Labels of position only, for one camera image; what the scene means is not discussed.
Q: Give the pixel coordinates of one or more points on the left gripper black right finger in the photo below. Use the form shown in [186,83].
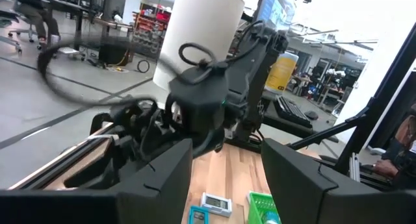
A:
[308,201]

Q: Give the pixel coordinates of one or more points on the black computer mouse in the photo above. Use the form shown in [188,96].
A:
[311,115]

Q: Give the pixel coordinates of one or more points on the person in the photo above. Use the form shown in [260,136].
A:
[35,13]
[403,146]

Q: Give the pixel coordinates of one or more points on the blue white USB charger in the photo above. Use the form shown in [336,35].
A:
[271,220]

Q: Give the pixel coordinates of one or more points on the black frame clamp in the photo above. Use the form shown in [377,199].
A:
[97,123]

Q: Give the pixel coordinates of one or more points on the person's hand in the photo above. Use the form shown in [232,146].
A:
[385,168]

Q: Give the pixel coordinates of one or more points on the backlit keyboard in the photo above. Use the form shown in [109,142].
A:
[292,112]

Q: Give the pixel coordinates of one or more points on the black operator station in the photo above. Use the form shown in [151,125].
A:
[380,97]

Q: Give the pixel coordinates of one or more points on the yellow white cylinder container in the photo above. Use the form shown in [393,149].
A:
[281,74]

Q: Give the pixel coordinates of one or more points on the white digital clock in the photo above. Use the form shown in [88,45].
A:
[216,204]

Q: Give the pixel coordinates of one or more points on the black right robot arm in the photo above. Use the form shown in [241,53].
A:
[253,71]

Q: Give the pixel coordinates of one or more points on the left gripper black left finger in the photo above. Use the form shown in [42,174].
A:
[156,198]

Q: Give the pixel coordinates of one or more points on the red bin storage shelf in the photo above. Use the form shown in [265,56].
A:
[152,22]

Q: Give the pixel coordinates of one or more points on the office chair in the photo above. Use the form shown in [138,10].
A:
[13,21]

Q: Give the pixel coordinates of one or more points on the blue screen monitor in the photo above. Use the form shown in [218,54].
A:
[276,9]

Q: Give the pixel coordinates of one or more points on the green plastic basket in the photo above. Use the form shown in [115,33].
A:
[256,207]

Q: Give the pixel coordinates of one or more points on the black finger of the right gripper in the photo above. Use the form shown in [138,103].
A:
[97,175]

